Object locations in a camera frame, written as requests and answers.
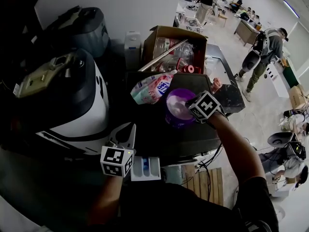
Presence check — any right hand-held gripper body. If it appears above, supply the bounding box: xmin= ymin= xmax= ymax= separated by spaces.
xmin=184 ymin=90 xmax=227 ymax=124

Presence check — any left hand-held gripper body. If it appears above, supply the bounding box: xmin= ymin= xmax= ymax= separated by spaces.
xmin=100 ymin=140 xmax=136 ymax=178

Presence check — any white powder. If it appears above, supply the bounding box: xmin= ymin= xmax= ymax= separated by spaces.
xmin=168 ymin=94 xmax=194 ymax=120

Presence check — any white detergent drawer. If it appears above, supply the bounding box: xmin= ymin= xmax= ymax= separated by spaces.
xmin=130 ymin=156 xmax=162 ymax=181

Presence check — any purple detergent tub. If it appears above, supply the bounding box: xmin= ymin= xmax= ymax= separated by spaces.
xmin=165 ymin=88 xmax=197 ymax=130

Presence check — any person's left forearm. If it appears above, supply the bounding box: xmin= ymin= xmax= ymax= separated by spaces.
xmin=88 ymin=175 xmax=124 ymax=227

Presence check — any person's right forearm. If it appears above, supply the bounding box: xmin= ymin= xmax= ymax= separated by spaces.
xmin=206 ymin=112 xmax=267 ymax=193

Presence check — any pink white detergent pouch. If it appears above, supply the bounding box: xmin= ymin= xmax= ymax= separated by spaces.
xmin=130 ymin=69 xmax=178 ymax=105

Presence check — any black washing machine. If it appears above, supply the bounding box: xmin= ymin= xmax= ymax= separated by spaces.
xmin=122 ymin=71 xmax=223 ymax=166

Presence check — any small pink object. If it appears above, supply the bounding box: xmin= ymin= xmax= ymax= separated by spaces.
xmin=211 ymin=78 xmax=222 ymax=93

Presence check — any black sink cabinet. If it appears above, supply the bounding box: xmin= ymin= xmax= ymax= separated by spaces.
xmin=204 ymin=43 xmax=246 ymax=117

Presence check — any red plastic reel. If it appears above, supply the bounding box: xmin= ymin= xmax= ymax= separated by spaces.
xmin=181 ymin=65 xmax=202 ymax=74

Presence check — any white black cleaning machine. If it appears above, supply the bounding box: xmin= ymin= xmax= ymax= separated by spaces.
xmin=13 ymin=48 xmax=114 ymax=154

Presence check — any black oval hanging device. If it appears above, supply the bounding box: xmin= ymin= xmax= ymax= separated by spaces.
xmin=241 ymin=50 xmax=261 ymax=72

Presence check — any metal rod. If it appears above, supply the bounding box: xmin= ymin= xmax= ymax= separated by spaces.
xmin=137 ymin=39 xmax=189 ymax=72

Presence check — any white cabinet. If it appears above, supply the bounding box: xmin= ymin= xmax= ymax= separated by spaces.
xmin=263 ymin=59 xmax=300 ymax=99

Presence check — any large open cardboard box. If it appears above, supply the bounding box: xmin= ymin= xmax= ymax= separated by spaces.
xmin=141 ymin=25 xmax=209 ymax=75

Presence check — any wooden slatted platform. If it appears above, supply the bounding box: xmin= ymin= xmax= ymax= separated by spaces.
xmin=181 ymin=167 xmax=224 ymax=206

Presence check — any person's black clothing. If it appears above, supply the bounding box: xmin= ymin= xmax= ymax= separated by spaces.
xmin=86 ymin=176 xmax=280 ymax=232

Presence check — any brown wooden desk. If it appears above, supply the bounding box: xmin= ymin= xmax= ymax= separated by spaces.
xmin=233 ymin=18 xmax=263 ymax=47

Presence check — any white plastic appliance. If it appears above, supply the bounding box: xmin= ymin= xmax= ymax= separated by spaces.
xmin=124 ymin=31 xmax=142 ymax=70

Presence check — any white work table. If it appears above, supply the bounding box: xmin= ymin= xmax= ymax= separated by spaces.
xmin=173 ymin=3 xmax=206 ymax=31

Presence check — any closed cardboard box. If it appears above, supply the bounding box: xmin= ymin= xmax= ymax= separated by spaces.
xmin=288 ymin=85 xmax=309 ymax=109

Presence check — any grey cleaning machine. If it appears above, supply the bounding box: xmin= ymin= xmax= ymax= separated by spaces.
xmin=47 ymin=5 xmax=112 ymax=58

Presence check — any ceiling light bar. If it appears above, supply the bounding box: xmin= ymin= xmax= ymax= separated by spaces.
xmin=282 ymin=0 xmax=300 ymax=18

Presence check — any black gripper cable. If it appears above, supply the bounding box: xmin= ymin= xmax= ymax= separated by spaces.
xmin=197 ymin=139 xmax=224 ymax=176

